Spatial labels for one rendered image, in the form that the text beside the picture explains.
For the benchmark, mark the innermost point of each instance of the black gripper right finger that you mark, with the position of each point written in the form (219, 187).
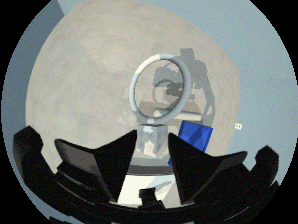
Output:
(195, 169)

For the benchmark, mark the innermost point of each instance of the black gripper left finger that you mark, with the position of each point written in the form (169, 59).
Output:
(109, 163)

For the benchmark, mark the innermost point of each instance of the grey metal t-shaped stake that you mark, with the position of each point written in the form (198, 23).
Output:
(196, 116)

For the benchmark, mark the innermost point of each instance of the blue tray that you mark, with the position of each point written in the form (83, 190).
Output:
(196, 135)

